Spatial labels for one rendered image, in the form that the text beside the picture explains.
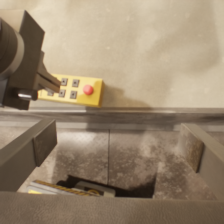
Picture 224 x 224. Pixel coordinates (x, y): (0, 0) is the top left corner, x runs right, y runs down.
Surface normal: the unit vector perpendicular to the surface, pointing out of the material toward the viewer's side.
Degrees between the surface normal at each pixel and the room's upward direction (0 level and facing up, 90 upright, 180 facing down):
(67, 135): 0
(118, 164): 0
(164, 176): 0
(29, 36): 90
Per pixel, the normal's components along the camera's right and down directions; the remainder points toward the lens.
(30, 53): 0.98, 0.13
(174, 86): -0.14, -0.13
